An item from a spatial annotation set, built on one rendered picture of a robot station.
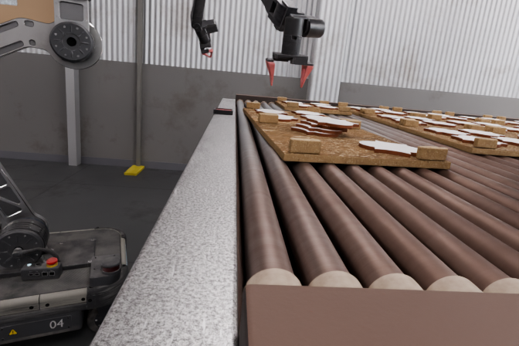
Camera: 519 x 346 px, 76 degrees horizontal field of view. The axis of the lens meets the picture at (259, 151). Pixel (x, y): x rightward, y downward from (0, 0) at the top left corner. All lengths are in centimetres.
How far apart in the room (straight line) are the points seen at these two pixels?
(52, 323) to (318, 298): 140
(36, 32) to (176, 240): 133
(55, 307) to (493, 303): 142
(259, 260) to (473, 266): 20
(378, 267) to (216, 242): 15
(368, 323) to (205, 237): 18
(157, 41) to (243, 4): 94
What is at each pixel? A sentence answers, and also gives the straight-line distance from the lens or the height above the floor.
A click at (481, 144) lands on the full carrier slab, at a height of 95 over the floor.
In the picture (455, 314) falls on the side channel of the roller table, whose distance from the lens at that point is 23.
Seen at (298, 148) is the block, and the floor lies 95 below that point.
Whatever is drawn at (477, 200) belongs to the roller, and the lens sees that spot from 61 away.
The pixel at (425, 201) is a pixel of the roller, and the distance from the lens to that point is 53.
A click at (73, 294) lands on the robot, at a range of 149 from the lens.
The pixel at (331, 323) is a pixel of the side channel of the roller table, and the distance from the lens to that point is 19.
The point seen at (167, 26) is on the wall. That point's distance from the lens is 364.
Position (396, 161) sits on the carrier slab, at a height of 93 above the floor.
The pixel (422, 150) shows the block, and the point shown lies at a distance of 73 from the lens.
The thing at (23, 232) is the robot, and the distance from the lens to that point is 159.
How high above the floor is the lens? 107
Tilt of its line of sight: 13 degrees down
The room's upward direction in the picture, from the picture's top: 5 degrees clockwise
